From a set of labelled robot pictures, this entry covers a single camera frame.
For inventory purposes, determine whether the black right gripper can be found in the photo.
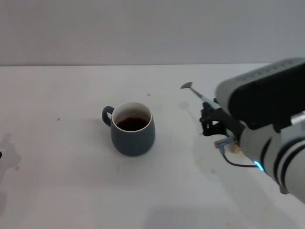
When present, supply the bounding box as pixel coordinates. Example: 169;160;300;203
201;97;246;139

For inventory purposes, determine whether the spoon with light blue handle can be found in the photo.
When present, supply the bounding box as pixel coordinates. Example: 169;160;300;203
180;82;221;110

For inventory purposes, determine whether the dark grey ceramic cup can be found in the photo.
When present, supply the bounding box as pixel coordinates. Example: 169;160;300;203
102;102;156;157

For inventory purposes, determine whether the dark coffee liquid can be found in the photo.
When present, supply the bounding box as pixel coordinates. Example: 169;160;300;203
116;116;149;132

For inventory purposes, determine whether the silver right gripper cable plug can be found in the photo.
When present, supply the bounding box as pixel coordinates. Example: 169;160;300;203
214;136;238;150

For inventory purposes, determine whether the thin dark gripper cable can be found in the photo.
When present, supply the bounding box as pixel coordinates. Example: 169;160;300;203
223;146;260;169

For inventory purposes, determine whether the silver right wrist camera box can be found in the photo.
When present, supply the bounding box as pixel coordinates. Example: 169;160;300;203
215;58;305;131

